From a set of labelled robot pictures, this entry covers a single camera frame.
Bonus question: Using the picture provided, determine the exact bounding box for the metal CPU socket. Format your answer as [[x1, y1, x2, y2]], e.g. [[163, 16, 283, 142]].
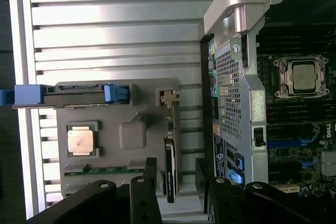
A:
[[272, 55, 330, 99]]

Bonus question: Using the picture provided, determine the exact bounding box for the loose silver CPU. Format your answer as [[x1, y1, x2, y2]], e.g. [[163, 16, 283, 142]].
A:
[[67, 129, 95, 158]]

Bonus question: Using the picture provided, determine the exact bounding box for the white expansion slot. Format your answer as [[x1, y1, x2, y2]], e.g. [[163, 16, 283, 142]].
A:
[[279, 185, 300, 194]]

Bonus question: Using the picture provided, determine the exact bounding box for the silver chipset heatsink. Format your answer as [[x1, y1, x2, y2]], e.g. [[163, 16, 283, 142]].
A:
[[321, 151, 336, 176]]

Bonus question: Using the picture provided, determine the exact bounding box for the green motherboard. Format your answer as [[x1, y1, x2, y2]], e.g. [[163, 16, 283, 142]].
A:
[[256, 34, 336, 198]]

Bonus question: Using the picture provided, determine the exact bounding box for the silver installed CPU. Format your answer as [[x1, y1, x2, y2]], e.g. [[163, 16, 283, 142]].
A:
[[292, 63, 316, 91]]

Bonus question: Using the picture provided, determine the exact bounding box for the blue card retainer clip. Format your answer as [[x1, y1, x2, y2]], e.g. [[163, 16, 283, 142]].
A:
[[235, 152, 245, 170], [225, 168, 245, 186]]

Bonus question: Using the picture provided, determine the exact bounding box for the blue expansion slot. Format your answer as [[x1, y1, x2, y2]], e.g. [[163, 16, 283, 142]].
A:
[[266, 140, 303, 149]]

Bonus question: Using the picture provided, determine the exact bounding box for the dark grey PC case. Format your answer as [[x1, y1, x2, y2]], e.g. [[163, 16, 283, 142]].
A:
[[199, 0, 336, 224]]

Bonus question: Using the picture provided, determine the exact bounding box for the black case latch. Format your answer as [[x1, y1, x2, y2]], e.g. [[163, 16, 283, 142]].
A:
[[253, 126, 268, 147]]

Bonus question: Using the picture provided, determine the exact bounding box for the hard disk in blue caddy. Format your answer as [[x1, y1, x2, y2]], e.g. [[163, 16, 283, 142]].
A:
[[0, 83, 131, 110]]

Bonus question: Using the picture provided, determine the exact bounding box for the grey plastic parts rack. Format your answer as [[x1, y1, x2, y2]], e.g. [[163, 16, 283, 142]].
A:
[[56, 77, 182, 201]]

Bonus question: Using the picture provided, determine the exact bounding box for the loose green RAM stick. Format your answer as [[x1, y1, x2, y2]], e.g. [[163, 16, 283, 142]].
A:
[[64, 166, 145, 176]]

